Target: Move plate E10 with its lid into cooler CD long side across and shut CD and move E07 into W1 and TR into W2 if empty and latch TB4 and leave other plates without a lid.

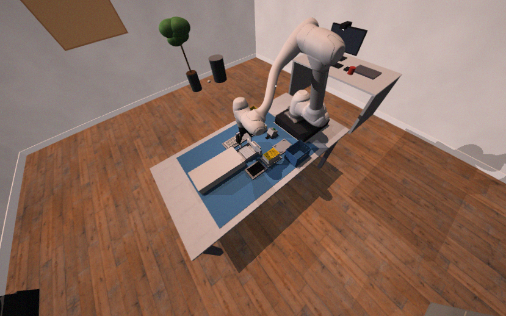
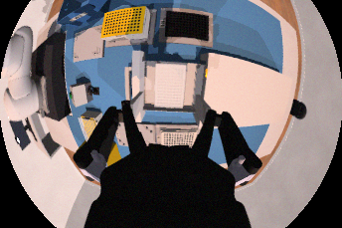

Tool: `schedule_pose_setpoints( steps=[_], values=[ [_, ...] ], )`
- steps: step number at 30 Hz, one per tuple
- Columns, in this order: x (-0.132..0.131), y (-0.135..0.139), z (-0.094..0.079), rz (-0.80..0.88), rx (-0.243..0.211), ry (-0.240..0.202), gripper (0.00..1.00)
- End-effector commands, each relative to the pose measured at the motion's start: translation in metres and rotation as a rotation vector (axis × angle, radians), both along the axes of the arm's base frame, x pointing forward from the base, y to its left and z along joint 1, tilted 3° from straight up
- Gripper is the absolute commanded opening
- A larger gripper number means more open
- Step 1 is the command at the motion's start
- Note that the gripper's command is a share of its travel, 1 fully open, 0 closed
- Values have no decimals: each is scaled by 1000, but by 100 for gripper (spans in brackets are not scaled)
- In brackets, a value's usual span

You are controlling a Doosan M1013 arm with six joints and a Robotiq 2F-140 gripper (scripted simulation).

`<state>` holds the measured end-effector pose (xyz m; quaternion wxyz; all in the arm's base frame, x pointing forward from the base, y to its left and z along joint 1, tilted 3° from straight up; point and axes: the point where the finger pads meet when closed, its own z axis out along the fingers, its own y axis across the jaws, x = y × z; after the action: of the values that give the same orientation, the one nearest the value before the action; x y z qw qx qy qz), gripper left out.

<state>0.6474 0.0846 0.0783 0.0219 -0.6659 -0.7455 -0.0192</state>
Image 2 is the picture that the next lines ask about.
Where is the yellow open-top bin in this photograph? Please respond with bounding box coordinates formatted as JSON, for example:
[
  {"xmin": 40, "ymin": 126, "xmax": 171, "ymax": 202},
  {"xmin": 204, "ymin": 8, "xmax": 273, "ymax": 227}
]
[{"xmin": 76, "ymin": 141, "xmax": 121, "ymax": 165}]

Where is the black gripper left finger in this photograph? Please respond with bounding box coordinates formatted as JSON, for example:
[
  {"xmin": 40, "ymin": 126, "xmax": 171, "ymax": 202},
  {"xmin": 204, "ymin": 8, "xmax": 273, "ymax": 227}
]
[{"xmin": 73, "ymin": 92, "xmax": 157, "ymax": 183}]

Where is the dark blue bench mat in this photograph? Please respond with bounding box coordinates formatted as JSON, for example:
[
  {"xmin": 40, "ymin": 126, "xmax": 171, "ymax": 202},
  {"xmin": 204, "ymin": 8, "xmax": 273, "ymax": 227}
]
[{"xmin": 60, "ymin": 0, "xmax": 283, "ymax": 154}]

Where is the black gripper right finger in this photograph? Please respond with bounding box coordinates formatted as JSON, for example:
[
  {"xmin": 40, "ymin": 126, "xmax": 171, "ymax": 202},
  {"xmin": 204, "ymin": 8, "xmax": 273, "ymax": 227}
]
[{"xmin": 181, "ymin": 95, "xmax": 262, "ymax": 186}]

